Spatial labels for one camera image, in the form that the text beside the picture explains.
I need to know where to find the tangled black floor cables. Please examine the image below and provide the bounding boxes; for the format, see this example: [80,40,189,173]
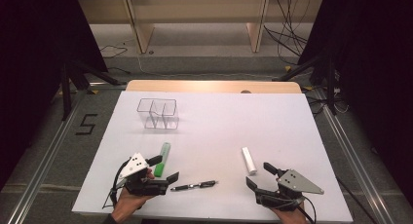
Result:
[306,93,349,117]

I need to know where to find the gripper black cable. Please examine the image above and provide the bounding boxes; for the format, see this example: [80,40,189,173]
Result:
[302,196,318,224]
[101,161,131,209]

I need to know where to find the person's right hand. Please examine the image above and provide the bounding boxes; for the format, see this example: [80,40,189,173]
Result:
[271,203,308,224]

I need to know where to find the black pen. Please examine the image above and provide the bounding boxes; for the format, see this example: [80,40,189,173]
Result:
[169,179,219,193]

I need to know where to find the aluminium floor rail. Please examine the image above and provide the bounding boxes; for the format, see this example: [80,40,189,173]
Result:
[6,87,89,224]
[313,87,395,224]

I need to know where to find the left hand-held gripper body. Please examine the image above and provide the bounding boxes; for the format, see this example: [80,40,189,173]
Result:
[117,152,170,197]

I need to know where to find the thin black floor cable loop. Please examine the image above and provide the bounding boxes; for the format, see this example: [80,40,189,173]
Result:
[98,44,130,59]

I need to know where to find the green highlighter marker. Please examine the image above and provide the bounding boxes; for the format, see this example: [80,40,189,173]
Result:
[153,141,171,178]

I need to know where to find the black tripod stand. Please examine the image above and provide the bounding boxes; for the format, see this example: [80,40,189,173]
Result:
[59,59,128,121]
[272,53,340,116]

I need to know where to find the clear plastic organizer box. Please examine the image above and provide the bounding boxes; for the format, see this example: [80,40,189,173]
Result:
[135,97,180,131]

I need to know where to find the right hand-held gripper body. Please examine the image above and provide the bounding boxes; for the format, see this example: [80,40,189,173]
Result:
[254,168,325,212]

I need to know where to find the white table cover sheet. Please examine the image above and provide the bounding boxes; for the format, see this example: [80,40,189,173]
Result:
[71,90,355,223]

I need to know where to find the hanging black cable bundle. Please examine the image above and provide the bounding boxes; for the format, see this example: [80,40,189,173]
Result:
[262,0,310,66]

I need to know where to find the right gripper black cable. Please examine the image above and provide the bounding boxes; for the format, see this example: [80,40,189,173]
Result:
[302,196,318,224]

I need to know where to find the black curtain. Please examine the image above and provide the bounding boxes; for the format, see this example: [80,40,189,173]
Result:
[0,0,109,190]
[297,0,413,199]

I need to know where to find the white stick tube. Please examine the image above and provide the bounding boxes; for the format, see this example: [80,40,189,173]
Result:
[241,146,258,177]

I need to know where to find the person's left hand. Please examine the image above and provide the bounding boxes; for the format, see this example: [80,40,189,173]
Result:
[111,168,156,224]

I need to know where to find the long black floor cable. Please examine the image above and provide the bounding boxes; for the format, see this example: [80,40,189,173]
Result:
[335,174,378,224]

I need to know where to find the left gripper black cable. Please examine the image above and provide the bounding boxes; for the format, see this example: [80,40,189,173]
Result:
[101,161,131,209]

